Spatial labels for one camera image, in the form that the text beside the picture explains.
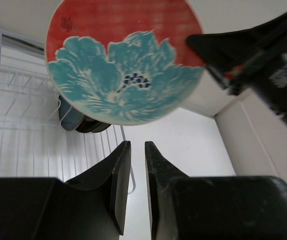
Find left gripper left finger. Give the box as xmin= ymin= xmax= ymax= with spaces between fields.
xmin=65 ymin=140 xmax=131 ymax=236

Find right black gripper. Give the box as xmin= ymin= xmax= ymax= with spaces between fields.
xmin=186 ymin=12 xmax=287 ymax=125

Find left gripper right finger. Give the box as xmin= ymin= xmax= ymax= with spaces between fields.
xmin=145 ymin=141 xmax=287 ymax=240

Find striped dark rim plate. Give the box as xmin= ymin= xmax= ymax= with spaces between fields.
xmin=75 ymin=115 xmax=111 ymax=134

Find teal round plate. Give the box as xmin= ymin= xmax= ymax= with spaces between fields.
xmin=58 ymin=95 xmax=85 ymax=131

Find red plate with teal flower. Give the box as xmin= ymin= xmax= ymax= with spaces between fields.
xmin=45 ymin=0 xmax=205 ymax=126

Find white wire dish rack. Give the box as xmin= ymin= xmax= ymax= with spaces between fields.
xmin=0 ymin=29 xmax=125 ymax=181

